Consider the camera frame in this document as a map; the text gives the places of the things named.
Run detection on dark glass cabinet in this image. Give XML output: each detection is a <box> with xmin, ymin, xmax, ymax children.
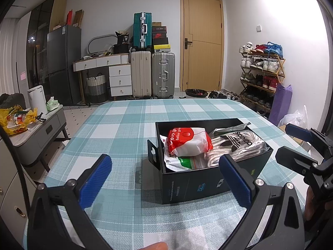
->
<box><xmin>26</xmin><ymin>0</ymin><xmax>56</xmax><ymax>91</ymax></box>

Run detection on black cardboard box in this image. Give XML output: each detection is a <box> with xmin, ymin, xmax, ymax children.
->
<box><xmin>147</xmin><ymin>118</ymin><xmax>273</xmax><ymax>205</ymax></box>

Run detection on green white tissue pack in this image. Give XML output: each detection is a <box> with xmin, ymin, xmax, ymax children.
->
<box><xmin>46</xmin><ymin>97</ymin><xmax>63</xmax><ymax>111</ymax></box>

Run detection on white floor appliance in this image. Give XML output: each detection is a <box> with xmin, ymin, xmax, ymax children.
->
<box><xmin>28</xmin><ymin>85</ymin><xmax>48</xmax><ymax>115</ymax></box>

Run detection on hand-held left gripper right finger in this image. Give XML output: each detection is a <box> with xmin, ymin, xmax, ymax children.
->
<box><xmin>219</xmin><ymin>154</ymin><xmax>305</xmax><ymax>250</ymax></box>

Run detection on white drawer desk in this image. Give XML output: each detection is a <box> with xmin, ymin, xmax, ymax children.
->
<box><xmin>72</xmin><ymin>53</ymin><xmax>132</xmax><ymax>102</ymax></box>

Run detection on purple bag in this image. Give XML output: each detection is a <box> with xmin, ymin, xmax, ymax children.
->
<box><xmin>269</xmin><ymin>83</ymin><xmax>293</xmax><ymax>125</ymax></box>

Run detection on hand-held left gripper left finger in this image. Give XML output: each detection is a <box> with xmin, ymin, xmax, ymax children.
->
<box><xmin>27</xmin><ymin>154</ymin><xmax>113</xmax><ymax>250</ymax></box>

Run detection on dark grey fridge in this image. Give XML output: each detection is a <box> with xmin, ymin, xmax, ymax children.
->
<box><xmin>47</xmin><ymin>25</ymin><xmax>82</xmax><ymax>106</ymax></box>

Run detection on teal checked tablecloth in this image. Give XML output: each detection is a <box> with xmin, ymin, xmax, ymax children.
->
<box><xmin>23</xmin><ymin>99</ymin><xmax>313</xmax><ymax>250</ymax></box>

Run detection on wooden shoe rack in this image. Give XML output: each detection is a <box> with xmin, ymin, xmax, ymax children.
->
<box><xmin>239</xmin><ymin>52</ymin><xmax>286</xmax><ymax>116</ymax></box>

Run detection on white curtain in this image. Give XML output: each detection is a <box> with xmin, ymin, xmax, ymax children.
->
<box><xmin>0</xmin><ymin>16</ymin><xmax>29</xmax><ymax>97</ymax></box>

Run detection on person's left hand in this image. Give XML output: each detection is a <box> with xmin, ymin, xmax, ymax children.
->
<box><xmin>144</xmin><ymin>242</ymin><xmax>168</xmax><ymax>250</ymax></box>

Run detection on grey side cabinet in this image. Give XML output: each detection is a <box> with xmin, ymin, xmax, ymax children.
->
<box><xmin>8</xmin><ymin>105</ymin><xmax>69</xmax><ymax>172</ymax></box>

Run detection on yellow plastic bag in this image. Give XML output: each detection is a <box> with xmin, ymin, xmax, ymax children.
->
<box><xmin>0</xmin><ymin>105</ymin><xmax>38</xmax><ymax>136</ymax></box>

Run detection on silver suitcase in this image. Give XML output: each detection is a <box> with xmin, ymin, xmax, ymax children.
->
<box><xmin>151</xmin><ymin>52</ymin><xmax>175</xmax><ymax>99</ymax></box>

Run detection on teal suitcase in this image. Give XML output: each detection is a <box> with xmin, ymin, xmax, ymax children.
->
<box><xmin>133</xmin><ymin>12</ymin><xmax>153</xmax><ymax>50</ymax></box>

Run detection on beige suitcase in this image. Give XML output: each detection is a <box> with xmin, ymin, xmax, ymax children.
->
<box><xmin>130</xmin><ymin>50</ymin><xmax>153</xmax><ymax>99</ymax></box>

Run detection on black basket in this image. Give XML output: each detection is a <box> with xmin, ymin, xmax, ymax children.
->
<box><xmin>185</xmin><ymin>89</ymin><xmax>207</xmax><ymax>99</ymax></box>

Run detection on red and white packet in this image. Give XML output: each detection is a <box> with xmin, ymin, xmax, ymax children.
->
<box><xmin>166</xmin><ymin>127</ymin><xmax>212</xmax><ymax>157</ymax></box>

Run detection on white plastic bag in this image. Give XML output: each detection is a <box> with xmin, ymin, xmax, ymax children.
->
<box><xmin>278</xmin><ymin>105</ymin><xmax>309</xmax><ymax>128</ymax></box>

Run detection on white printed plastic packet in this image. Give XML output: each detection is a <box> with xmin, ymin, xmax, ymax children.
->
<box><xmin>160</xmin><ymin>134</ymin><xmax>209</xmax><ymax>171</ymax></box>

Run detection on black paper bag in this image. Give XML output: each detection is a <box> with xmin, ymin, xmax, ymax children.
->
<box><xmin>117</xmin><ymin>31</ymin><xmax>130</xmax><ymax>45</ymax></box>

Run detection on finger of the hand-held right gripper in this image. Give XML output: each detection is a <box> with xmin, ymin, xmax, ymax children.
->
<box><xmin>285</xmin><ymin>123</ymin><xmax>333</xmax><ymax>162</ymax></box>
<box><xmin>275</xmin><ymin>146</ymin><xmax>333</xmax><ymax>185</ymax></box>

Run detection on oval grey framed mirror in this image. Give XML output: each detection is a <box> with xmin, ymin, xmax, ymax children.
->
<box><xmin>87</xmin><ymin>34</ymin><xmax>117</xmax><ymax>56</ymax></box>

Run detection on group of assorted shoes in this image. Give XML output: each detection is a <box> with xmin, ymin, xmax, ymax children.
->
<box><xmin>207</xmin><ymin>41</ymin><xmax>284</xmax><ymax>118</ymax></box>

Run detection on person's right hand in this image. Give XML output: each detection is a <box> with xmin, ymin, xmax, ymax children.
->
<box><xmin>304</xmin><ymin>187</ymin><xmax>333</xmax><ymax>231</ymax></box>

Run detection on dark cloth pile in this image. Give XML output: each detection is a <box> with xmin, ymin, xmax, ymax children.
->
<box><xmin>0</xmin><ymin>93</ymin><xmax>25</xmax><ymax>110</ymax></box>

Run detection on bagged white laces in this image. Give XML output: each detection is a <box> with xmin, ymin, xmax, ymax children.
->
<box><xmin>207</xmin><ymin>129</ymin><xmax>270</xmax><ymax>167</ymax></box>

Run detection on light grey drawer cabinet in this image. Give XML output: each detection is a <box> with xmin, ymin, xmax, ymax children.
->
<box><xmin>0</xmin><ymin>138</ymin><xmax>37</xmax><ymax>236</ymax></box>

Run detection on wooden door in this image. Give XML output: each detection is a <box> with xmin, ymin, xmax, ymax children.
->
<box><xmin>179</xmin><ymin>0</ymin><xmax>224</xmax><ymax>92</ymax></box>

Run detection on woven laundry basket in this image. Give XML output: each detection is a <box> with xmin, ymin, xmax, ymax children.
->
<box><xmin>86</xmin><ymin>74</ymin><xmax>108</xmax><ymax>104</ymax></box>

